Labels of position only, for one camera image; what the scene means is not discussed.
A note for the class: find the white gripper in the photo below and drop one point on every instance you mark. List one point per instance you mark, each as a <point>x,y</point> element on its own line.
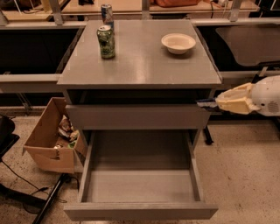
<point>266,95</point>

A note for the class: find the blue rxbar wrapper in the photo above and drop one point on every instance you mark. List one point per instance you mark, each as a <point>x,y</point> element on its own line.
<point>208,104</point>

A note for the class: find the grey drawer cabinet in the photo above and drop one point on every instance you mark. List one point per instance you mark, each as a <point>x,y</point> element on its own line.
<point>138,96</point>

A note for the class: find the open grey middle drawer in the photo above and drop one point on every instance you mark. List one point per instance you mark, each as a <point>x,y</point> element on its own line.
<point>132,175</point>

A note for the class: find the closed grey top drawer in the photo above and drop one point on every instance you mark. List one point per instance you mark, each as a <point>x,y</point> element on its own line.
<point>137,117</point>

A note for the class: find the white bowl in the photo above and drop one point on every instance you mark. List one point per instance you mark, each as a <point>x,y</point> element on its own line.
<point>178,43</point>

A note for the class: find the wooden background table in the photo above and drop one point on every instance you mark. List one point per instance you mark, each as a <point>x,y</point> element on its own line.
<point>137,8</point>

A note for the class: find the green soda can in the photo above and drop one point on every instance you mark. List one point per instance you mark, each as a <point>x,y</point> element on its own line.
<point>106,39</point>

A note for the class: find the blue and silver can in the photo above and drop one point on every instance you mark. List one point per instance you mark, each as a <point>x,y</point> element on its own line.
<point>107,15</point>

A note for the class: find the snack wrappers in box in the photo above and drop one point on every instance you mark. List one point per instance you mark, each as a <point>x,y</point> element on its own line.
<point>67,132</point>

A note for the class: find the cardboard box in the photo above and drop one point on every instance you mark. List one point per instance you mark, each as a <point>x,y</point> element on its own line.
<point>50,151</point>

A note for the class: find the black stand base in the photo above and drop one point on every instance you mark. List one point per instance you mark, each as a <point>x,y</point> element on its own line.
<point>19,172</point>

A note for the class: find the grey metal frame rail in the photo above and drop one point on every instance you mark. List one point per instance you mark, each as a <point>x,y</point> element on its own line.
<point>29,81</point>

